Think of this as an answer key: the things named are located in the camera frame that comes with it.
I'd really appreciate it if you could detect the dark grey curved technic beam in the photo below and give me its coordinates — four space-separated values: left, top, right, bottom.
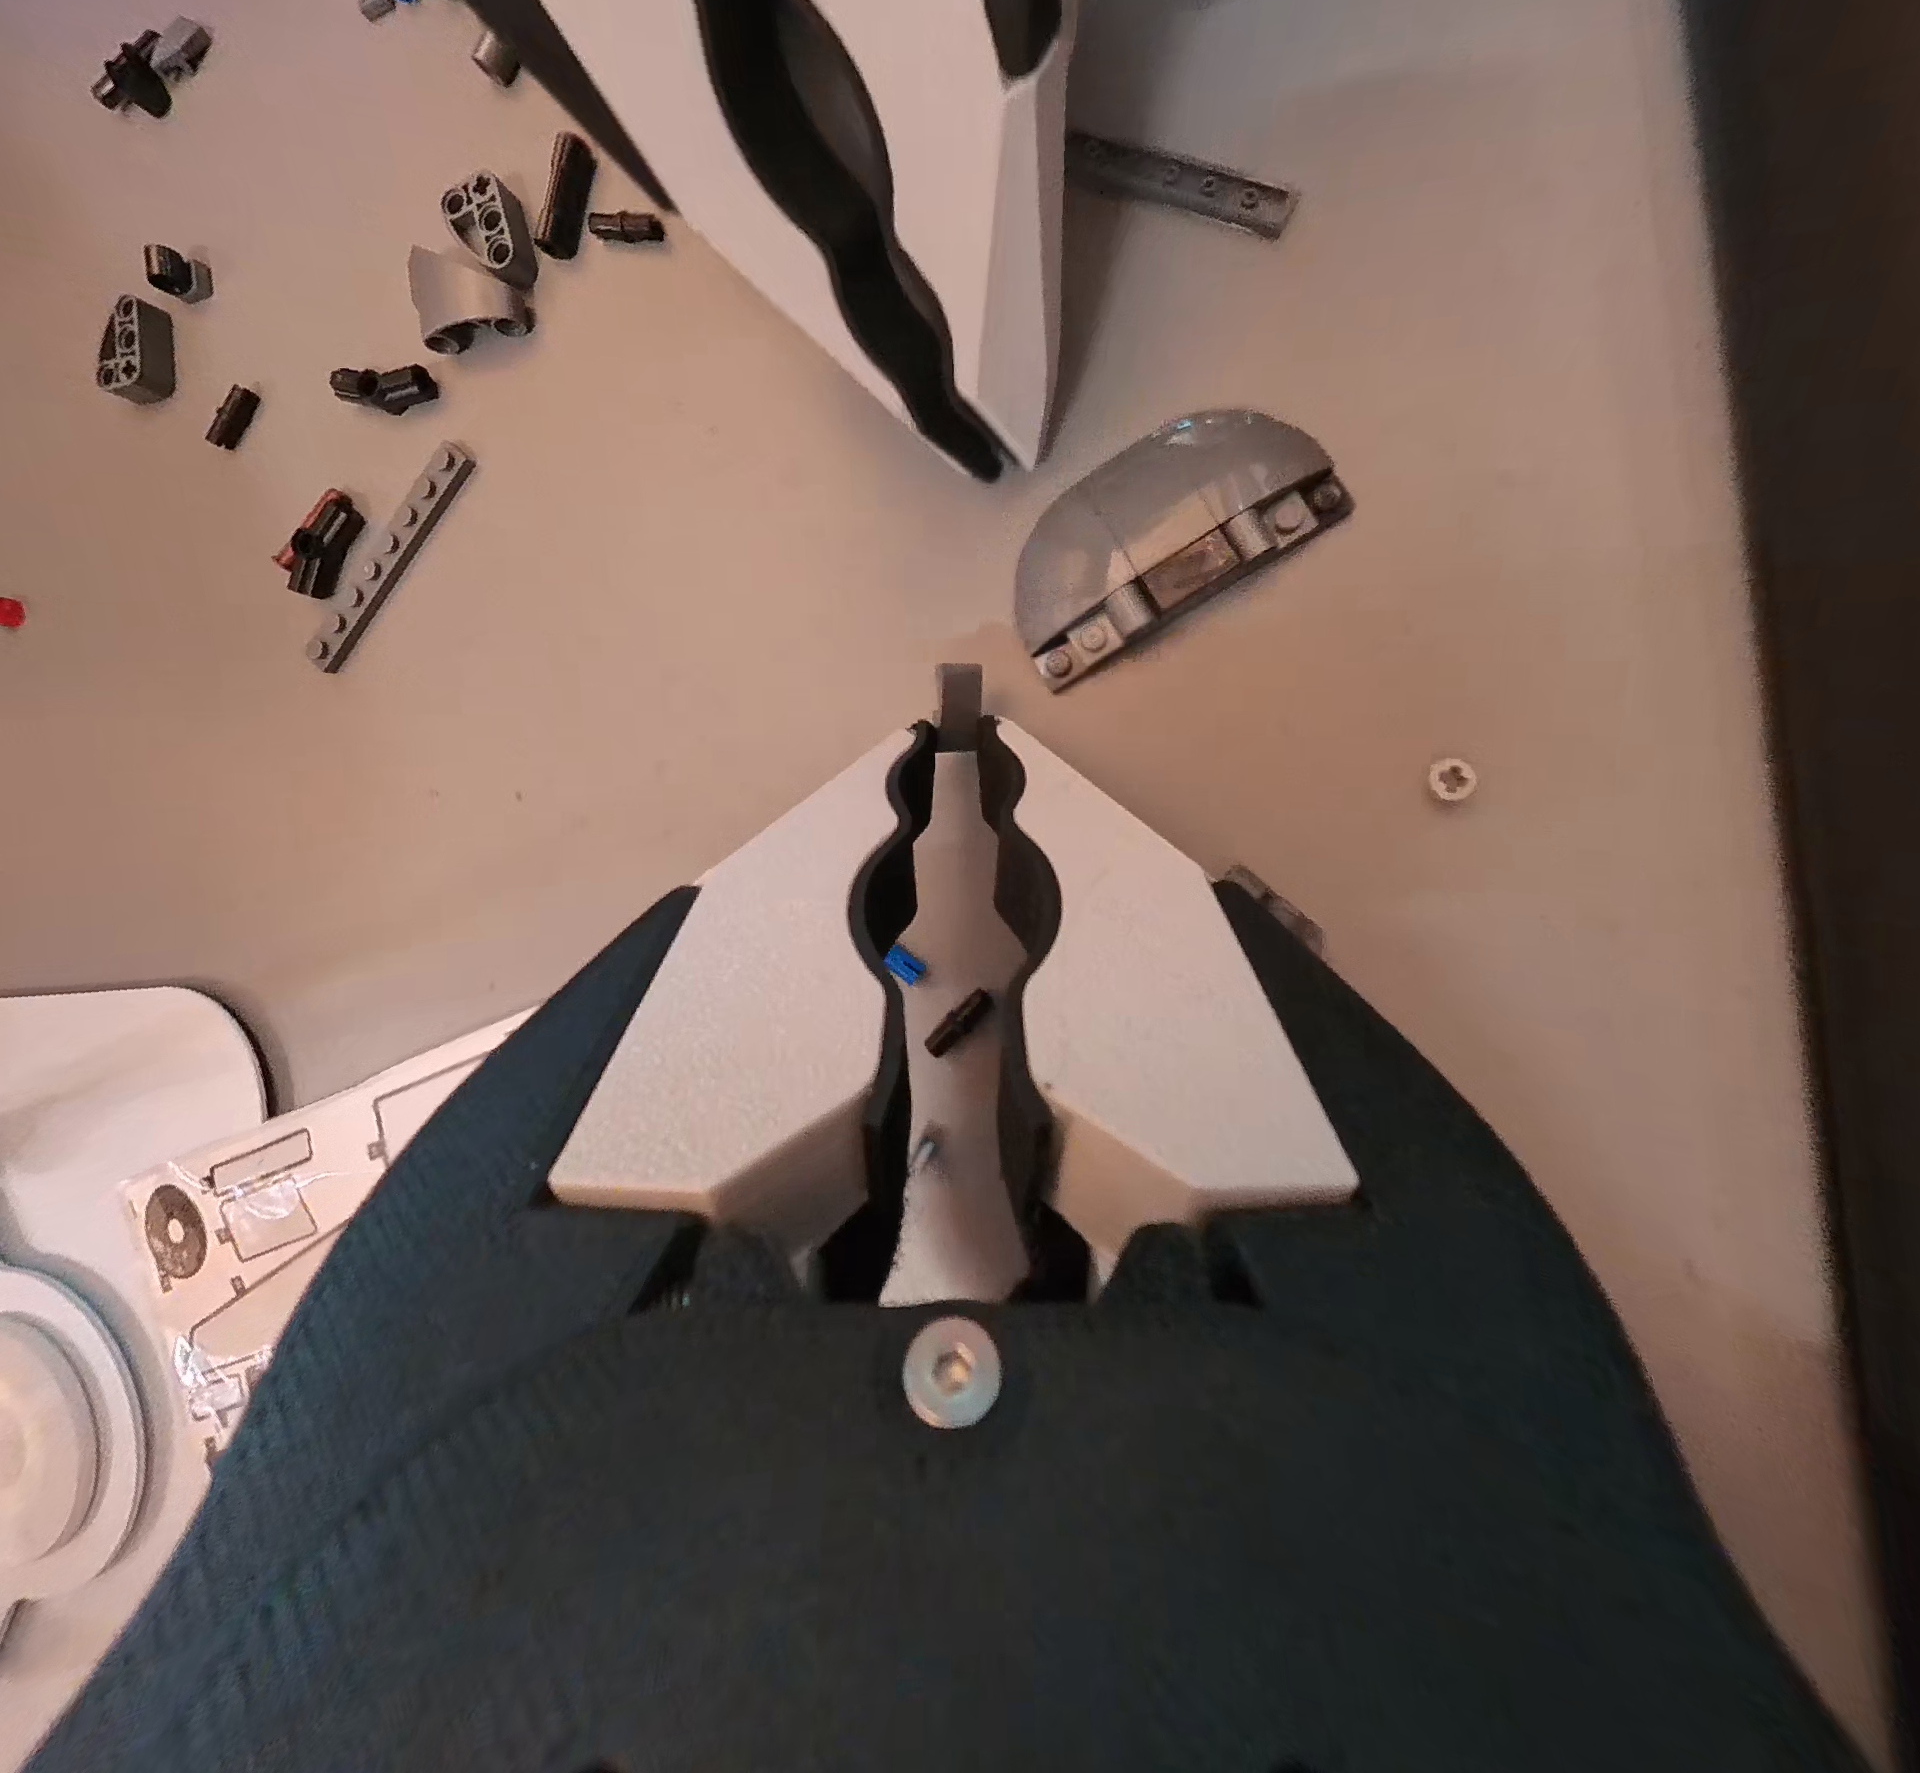
444 174 536 290

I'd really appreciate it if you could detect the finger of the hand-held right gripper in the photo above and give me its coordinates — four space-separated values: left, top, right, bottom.
463 0 1008 482
717 0 1084 471

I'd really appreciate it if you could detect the lego sticker sheet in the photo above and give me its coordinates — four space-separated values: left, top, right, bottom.
121 1001 549 1468

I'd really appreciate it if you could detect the grey domed lego assembly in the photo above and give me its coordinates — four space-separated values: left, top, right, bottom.
1015 410 1354 698

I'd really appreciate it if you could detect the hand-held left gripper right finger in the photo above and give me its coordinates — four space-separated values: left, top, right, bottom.
978 718 1364 1298

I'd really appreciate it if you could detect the black connector with brown pin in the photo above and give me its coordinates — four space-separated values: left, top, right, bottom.
273 491 368 598

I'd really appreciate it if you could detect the grey beam assembly with gear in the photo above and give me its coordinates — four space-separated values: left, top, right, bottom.
1067 130 1301 241

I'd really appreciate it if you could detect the grey curved lego panel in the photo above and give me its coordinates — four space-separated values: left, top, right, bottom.
409 246 539 356

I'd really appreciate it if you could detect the white stand base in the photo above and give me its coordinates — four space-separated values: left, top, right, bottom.
0 985 285 1641

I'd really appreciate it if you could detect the grey lego wedge assembly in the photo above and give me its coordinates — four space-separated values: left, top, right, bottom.
1211 866 1329 957

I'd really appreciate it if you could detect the dark grey oval technic beam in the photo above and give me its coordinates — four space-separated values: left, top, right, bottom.
91 296 177 410

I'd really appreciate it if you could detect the black connector with grey pin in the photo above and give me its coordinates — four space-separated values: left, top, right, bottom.
91 17 216 115

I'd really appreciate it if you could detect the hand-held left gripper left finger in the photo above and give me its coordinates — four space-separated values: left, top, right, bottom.
549 723 941 1305

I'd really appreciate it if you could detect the long grey lego plate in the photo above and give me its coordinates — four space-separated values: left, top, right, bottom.
303 444 480 674

